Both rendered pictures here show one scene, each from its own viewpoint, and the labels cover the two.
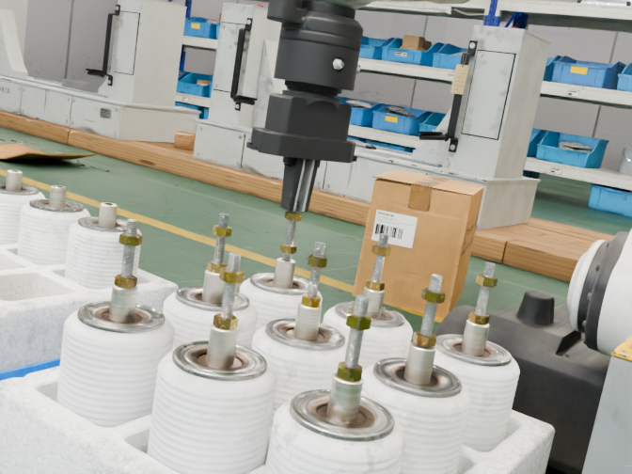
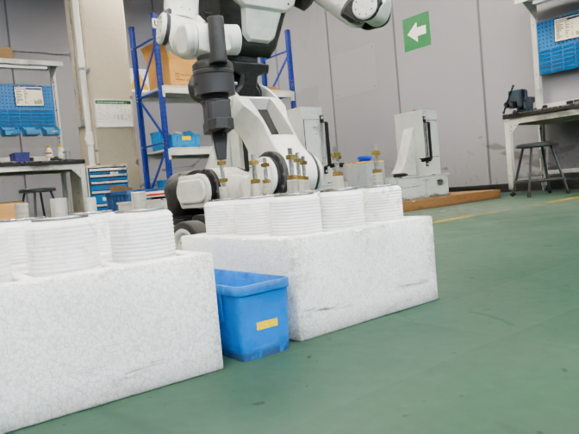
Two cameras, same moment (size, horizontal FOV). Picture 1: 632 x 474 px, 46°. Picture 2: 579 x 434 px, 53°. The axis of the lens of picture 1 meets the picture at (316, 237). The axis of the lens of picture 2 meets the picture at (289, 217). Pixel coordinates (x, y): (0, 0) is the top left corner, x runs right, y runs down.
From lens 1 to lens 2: 1.26 m
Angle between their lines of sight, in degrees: 72
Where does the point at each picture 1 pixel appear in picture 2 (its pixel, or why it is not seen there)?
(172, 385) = (355, 194)
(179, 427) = (360, 209)
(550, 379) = not seen: hidden behind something
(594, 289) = (284, 170)
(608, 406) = (369, 178)
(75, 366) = (313, 213)
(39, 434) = (326, 241)
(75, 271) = (106, 244)
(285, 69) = (222, 86)
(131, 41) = not seen: outside the picture
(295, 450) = (394, 192)
